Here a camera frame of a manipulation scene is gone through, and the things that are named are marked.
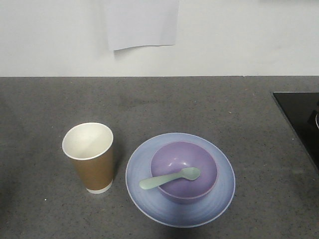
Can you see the purple plastic bowl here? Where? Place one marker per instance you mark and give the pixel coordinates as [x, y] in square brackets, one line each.
[173, 157]

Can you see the mint green plastic spoon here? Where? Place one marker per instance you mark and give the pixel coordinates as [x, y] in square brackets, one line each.
[188, 173]

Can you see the brown paper cup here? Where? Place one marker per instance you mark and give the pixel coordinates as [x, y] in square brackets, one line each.
[90, 148]

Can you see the light blue plate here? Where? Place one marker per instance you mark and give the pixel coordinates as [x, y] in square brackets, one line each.
[160, 209]

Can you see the white paper sheet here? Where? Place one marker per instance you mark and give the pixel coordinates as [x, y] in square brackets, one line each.
[135, 23]

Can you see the black induction cooktop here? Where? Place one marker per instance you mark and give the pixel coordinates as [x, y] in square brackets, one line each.
[301, 109]

